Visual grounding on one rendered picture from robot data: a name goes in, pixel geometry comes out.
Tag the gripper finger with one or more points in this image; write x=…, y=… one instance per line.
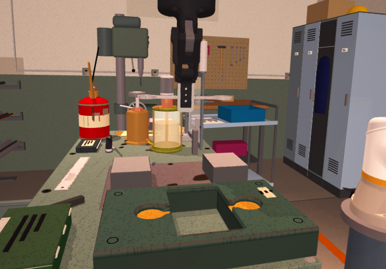
x=181, y=57

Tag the grey needle valve knob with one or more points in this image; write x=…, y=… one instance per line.
x=166, y=85

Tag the clear chip shield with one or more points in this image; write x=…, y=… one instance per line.
x=202, y=105

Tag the grey plunger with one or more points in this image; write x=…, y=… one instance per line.
x=137, y=94

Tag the glass lubricator reservoir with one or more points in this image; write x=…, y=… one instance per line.
x=166, y=129

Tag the green nest tray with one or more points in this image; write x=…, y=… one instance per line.
x=135, y=244

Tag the hammer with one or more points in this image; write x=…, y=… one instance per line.
x=221, y=57

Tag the green drill press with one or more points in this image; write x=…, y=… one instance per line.
x=129, y=42

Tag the brown pegboard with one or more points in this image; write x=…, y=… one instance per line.
x=235, y=75

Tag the orange pump cylinder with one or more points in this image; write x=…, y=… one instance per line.
x=137, y=126

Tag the blue bin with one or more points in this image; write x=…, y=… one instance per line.
x=241, y=114

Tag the magenta box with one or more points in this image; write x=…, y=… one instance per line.
x=229, y=148

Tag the red oil can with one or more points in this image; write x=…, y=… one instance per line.
x=93, y=123

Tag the small black bottle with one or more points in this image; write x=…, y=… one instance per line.
x=109, y=145

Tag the grey block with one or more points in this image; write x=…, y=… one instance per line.
x=129, y=171
x=224, y=168

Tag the grey metal cart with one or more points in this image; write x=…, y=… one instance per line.
x=265, y=147

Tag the black box with white stripes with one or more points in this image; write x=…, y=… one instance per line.
x=88, y=145

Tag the brown cardboard box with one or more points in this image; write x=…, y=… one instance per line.
x=328, y=12

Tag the white ruler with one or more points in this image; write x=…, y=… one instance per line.
x=72, y=173

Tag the yellow hard hat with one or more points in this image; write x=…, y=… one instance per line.
x=358, y=9

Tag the blue grey lockers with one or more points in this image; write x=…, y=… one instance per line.
x=356, y=96

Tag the grey metal bar rack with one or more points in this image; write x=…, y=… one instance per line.
x=9, y=144

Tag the green book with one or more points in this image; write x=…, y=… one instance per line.
x=33, y=241

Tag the grey wall socket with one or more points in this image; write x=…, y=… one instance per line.
x=85, y=71
x=155, y=72
x=287, y=75

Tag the grey hinge post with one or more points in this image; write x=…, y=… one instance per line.
x=195, y=141

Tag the brown base plate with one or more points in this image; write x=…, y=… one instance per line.
x=178, y=173

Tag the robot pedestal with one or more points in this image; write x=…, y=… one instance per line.
x=368, y=250

